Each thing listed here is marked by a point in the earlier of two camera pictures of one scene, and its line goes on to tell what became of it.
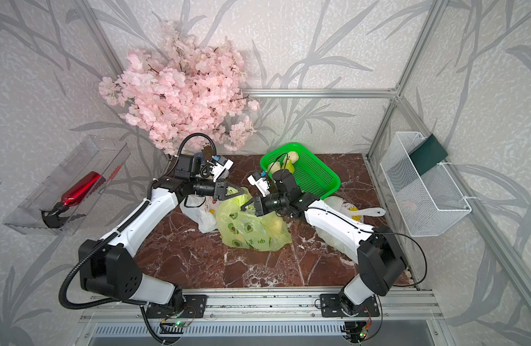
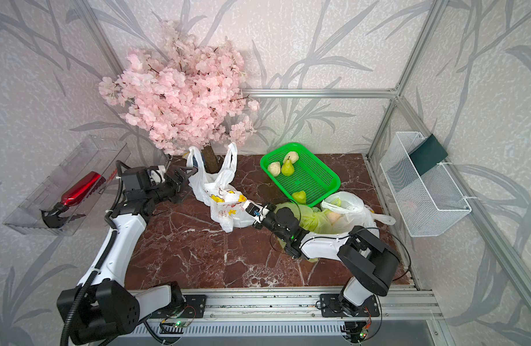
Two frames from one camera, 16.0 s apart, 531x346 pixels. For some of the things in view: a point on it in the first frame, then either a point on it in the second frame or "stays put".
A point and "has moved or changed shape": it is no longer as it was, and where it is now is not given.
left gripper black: [221, 194] to [174, 184]
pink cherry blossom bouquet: [185, 92] stays put
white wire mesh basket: [425, 203] stays put
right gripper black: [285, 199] to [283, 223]
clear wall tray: [61, 200] stays put
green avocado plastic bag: [247, 229] has moved or changed shape
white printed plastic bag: [350, 211] has moved or changed shape
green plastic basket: [312, 175] stays put
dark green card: [427, 154] stays put
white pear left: [274, 166] stays put
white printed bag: [202, 210] to [226, 200]
